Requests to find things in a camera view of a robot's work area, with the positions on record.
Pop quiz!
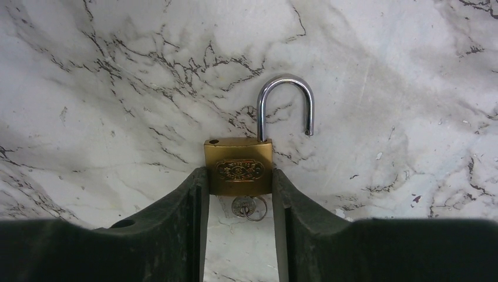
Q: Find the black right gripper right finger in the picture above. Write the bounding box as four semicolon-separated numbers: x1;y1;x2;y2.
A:
272;169;497;281

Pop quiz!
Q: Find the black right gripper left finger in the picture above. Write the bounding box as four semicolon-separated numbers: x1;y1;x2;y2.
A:
1;167;210;281

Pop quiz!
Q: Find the small brass padlock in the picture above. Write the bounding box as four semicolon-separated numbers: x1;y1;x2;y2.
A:
204;73;315;223

